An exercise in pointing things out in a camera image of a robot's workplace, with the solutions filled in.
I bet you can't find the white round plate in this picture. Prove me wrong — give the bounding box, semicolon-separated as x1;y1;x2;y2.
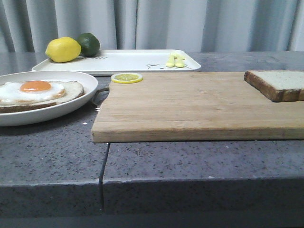
0;71;98;127

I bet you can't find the fried egg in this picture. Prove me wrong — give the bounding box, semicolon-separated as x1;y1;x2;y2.
0;80;66;105

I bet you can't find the white bread slice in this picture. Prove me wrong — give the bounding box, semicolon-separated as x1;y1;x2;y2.
244;70;304;102

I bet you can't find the white rectangular tray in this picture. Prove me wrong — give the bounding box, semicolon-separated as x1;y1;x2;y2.
32;49;201;76

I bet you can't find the lemon slice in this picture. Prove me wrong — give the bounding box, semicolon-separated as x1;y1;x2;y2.
111;73;143;84

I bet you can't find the yellow plastic knife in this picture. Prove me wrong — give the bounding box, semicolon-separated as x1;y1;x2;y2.
174;54;185;68

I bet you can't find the wooden cutting board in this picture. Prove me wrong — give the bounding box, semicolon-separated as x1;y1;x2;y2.
92;72;304;143

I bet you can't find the green lime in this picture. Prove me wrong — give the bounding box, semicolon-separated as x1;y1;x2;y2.
76;33;100;57

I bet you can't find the yellow lemon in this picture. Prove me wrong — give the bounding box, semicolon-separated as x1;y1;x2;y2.
45;37;81;63

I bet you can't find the grey curtain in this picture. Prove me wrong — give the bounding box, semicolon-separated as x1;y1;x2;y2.
0;0;304;52

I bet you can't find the metal cutting board handle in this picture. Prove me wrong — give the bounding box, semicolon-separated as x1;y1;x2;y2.
91;86;110;107

